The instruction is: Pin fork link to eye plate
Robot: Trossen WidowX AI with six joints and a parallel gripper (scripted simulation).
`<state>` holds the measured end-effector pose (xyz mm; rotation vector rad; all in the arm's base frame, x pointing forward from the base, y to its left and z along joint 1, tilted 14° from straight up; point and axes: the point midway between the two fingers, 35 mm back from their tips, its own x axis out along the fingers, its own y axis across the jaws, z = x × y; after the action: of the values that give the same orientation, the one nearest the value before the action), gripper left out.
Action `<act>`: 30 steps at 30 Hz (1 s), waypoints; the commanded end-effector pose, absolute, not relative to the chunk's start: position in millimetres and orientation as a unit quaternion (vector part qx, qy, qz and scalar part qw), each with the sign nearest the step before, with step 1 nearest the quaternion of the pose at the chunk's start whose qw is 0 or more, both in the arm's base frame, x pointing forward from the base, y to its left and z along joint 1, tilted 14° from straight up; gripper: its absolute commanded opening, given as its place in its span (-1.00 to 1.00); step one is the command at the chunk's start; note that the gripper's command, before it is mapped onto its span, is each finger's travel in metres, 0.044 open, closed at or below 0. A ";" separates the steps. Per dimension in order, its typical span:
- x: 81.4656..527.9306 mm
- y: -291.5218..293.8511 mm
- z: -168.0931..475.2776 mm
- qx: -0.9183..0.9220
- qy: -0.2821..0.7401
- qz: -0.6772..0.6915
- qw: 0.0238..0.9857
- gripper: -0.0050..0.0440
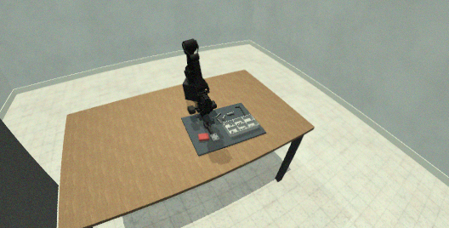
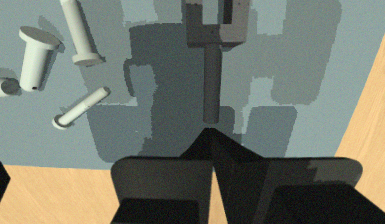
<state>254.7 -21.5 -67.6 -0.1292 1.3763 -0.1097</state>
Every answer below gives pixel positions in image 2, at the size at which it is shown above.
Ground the dark grey metal clevis fork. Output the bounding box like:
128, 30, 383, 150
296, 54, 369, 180
186, 0, 250, 124

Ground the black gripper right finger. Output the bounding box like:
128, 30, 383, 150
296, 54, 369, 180
210, 128, 363, 224

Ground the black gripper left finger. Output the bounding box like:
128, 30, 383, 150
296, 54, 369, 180
110, 128, 214, 224

